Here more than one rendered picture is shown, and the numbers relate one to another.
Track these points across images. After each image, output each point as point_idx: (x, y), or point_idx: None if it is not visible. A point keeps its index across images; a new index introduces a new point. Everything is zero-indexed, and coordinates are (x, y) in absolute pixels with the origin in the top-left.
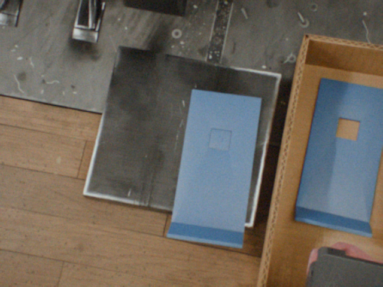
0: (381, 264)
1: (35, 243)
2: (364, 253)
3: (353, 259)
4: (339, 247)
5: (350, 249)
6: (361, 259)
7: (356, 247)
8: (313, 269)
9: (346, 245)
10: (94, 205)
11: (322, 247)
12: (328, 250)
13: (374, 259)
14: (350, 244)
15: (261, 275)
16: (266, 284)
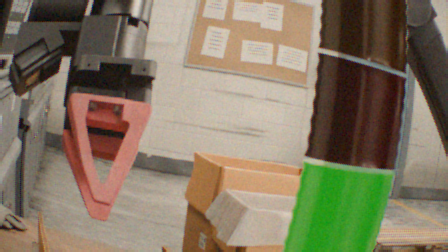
0: (104, 59)
1: None
2: (88, 168)
3: (127, 59)
4: (112, 175)
5: (99, 181)
6: (120, 61)
7: (93, 187)
8: (150, 90)
9: (103, 190)
10: None
11: (153, 73)
12: (148, 68)
13: (84, 143)
14: (97, 197)
15: (171, 250)
16: (164, 248)
